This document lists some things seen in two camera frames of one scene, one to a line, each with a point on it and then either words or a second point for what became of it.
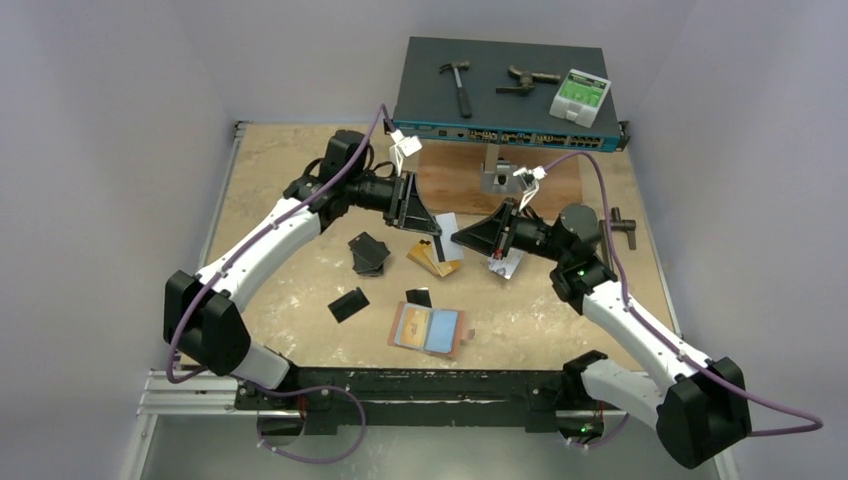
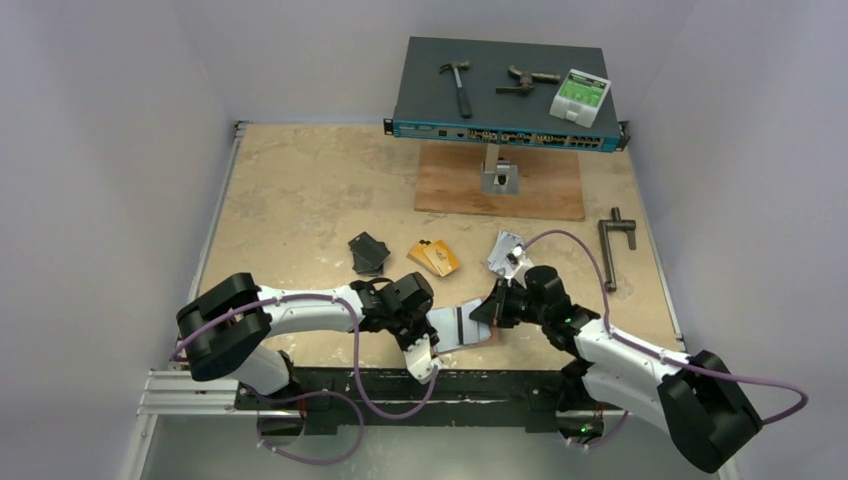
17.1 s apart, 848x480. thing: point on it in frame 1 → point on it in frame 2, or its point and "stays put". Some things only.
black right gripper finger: x=489 y=235 → x=488 y=312
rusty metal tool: x=527 y=80 stays put
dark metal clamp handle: x=616 y=223 stays put
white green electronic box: x=580 y=97 stays put
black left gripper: x=415 y=215 → x=424 y=329
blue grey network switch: x=499 y=93 stays put
